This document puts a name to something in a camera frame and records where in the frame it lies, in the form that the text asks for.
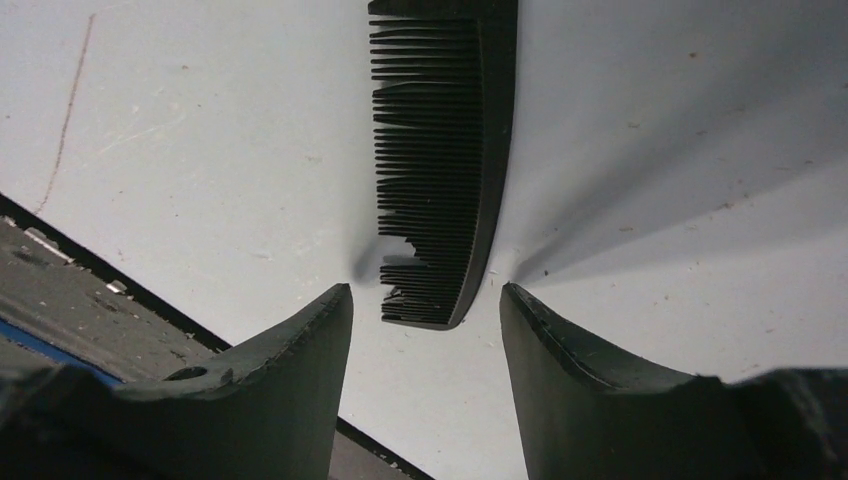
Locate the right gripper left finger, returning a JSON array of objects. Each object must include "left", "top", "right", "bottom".
[{"left": 1, "top": 283, "right": 353, "bottom": 479}]

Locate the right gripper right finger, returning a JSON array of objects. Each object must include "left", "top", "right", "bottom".
[{"left": 500, "top": 283, "right": 847, "bottom": 479}]

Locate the black handled comb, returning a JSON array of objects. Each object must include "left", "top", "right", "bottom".
[{"left": 368, "top": 1, "right": 519, "bottom": 331}]

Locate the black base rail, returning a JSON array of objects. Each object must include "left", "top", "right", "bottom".
[{"left": 1, "top": 199, "right": 423, "bottom": 479}]

